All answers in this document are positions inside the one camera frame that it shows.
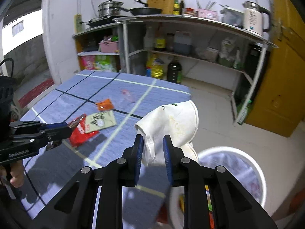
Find white paper cup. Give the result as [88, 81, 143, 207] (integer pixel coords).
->
[135, 100, 199, 166]

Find orange sauce packet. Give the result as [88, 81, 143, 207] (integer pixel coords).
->
[96, 99, 114, 111]

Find white trash bin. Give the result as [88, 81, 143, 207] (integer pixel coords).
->
[181, 157, 276, 228]

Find person's left hand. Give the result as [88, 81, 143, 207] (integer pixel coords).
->
[1, 160, 24, 188]

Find red snack wrapper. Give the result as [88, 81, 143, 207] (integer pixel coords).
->
[68, 114, 98, 148]

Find pale green snack packet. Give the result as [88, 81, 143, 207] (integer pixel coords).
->
[85, 110, 117, 133]

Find blue checked tablecloth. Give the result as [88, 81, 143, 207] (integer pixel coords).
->
[20, 70, 191, 218]

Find clear pink plastic wrapper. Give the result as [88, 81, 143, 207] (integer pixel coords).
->
[119, 89, 136, 109]

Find clear plastic bin liner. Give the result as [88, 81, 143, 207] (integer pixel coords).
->
[198, 146, 267, 207]

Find pink snack bag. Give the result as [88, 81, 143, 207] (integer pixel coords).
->
[81, 55, 95, 70]

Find green plastic bottle on floor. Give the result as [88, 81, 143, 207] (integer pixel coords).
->
[237, 100, 252, 125]

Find green milk carton box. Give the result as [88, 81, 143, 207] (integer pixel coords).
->
[94, 55, 117, 72]

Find yellow cooking oil jug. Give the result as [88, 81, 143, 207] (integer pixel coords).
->
[146, 53, 164, 80]

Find dark soy sauce jug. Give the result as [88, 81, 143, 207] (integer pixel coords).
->
[166, 56, 182, 84]

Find pink plastic basket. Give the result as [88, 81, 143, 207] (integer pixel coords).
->
[99, 40, 119, 53]

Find grey metal shelf rack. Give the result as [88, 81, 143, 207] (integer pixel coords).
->
[73, 15, 273, 124]

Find grey blue plastic canister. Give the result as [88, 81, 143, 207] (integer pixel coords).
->
[174, 31, 192, 55]

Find yellow wooden door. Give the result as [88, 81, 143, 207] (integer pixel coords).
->
[246, 0, 304, 138]

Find clear white plastic bottle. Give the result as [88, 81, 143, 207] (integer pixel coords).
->
[143, 26, 155, 50]

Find brown sauce bottle yellow label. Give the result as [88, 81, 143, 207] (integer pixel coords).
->
[154, 23, 166, 51]

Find black induction cooktop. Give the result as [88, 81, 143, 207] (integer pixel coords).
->
[87, 15, 121, 28]

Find stainless steel steamer pot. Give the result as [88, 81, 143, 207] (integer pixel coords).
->
[98, 0, 124, 18]

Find black frying pan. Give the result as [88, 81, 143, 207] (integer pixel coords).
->
[118, 0, 162, 16]

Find green glass bottle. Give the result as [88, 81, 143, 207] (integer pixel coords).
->
[173, 0, 180, 15]

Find pink chopstick holder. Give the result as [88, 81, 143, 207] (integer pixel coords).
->
[196, 0, 218, 21]

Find dark glass bottle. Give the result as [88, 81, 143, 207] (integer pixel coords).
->
[179, 0, 185, 15]

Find white electric kettle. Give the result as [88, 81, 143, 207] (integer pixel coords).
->
[242, 1, 272, 36]

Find power strip on wall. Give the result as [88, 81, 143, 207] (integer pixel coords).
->
[74, 14, 83, 33]

